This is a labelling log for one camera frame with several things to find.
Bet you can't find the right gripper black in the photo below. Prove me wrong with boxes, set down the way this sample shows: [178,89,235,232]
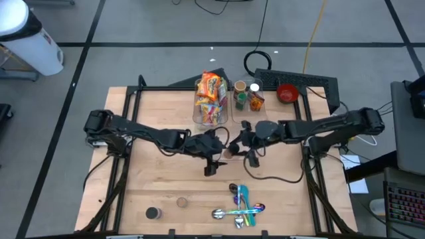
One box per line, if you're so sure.
[228,120,267,169]

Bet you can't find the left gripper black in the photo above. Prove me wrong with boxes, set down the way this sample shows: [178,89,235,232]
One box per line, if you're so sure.
[183,128,232,177]

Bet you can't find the blue-edged ramen packet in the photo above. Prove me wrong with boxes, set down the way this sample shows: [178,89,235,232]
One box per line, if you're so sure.
[200,103,224,126]

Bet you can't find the teal spoon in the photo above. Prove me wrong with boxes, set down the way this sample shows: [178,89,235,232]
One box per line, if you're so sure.
[238,185,258,226]

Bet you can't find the green-lid jar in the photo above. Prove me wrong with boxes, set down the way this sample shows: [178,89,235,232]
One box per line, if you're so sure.
[235,92,248,110]

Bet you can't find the red ramen packet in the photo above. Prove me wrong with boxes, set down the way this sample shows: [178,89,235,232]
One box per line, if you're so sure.
[217,86,230,108]

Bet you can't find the yellow ramen packet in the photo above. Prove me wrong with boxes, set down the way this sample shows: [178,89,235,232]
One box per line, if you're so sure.
[195,95,216,107]

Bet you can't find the silver spoon rainbow handle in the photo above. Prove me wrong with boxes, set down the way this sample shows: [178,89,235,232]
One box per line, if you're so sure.
[211,207,257,220]

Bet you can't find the rainbow spoon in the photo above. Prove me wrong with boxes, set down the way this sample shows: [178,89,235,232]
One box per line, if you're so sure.
[228,202,266,216]

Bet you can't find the tan-lid jar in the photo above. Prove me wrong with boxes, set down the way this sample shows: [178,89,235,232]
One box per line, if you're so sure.
[233,80,248,96]

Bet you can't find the silver spoon pale-blue handle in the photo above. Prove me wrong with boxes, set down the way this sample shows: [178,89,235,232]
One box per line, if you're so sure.
[234,185,245,229]

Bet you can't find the orange ramen packet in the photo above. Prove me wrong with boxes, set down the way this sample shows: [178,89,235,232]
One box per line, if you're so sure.
[196,70,222,99]

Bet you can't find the wide black-lid jar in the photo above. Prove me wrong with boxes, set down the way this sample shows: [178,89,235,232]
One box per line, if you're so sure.
[145,206,163,220]

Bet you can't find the clear plastic bin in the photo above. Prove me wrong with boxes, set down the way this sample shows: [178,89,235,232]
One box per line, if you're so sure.
[205,124,263,162]
[228,78,266,126]
[193,78,230,126]

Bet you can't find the red bowl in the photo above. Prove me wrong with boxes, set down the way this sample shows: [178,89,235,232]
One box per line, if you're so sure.
[276,83,300,104]

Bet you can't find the white paper sheet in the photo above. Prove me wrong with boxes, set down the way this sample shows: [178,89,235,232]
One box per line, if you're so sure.
[339,154,370,195]

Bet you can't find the black desk leg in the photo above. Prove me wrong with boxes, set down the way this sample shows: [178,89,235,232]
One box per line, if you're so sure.
[343,151,399,184]

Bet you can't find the white computer mouse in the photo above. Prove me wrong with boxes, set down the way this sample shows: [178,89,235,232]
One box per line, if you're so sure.
[369,198,388,216]

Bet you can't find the backlit keyboard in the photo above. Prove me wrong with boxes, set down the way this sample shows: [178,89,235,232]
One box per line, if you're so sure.
[383,181,425,230]

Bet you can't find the grey metal stand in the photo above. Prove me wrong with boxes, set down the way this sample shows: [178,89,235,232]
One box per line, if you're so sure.
[0,44,40,82]

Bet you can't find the white trash can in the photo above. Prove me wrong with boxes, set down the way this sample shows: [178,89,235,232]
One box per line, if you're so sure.
[0,0,64,77]

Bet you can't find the black caster base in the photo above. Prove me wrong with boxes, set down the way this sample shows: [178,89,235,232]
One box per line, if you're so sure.
[0,103,14,129]

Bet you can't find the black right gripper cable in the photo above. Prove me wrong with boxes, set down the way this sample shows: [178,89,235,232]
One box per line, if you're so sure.
[243,154,305,184]

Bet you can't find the coiled black floor cable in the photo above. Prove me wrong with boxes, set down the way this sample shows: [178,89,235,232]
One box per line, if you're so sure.
[243,0,274,78]

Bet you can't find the white cables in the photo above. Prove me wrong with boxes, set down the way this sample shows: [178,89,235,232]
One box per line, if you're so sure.
[355,133,379,147]

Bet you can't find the yellow cable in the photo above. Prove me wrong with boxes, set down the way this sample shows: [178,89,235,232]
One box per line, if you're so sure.
[301,0,329,75]

